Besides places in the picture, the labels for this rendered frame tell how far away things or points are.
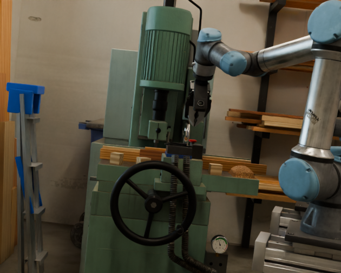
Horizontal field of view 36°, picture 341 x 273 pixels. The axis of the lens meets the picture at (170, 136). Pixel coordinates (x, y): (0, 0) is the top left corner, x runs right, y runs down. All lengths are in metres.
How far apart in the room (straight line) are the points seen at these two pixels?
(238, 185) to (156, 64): 0.55
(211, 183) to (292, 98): 2.58
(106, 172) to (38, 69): 2.70
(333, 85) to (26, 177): 1.74
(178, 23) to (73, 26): 2.56
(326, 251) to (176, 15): 1.00
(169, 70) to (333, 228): 0.85
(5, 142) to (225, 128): 1.84
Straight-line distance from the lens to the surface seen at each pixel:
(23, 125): 2.70
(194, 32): 2.35
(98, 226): 1.95
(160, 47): 1.97
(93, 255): 1.98
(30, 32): 4.57
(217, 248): 1.92
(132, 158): 2.05
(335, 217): 1.56
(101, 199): 1.93
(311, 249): 1.57
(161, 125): 2.00
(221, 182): 1.93
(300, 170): 1.41
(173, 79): 1.98
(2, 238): 3.54
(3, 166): 3.44
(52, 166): 4.52
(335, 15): 1.41
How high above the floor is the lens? 1.16
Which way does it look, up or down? 4 degrees down
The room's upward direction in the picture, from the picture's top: 6 degrees clockwise
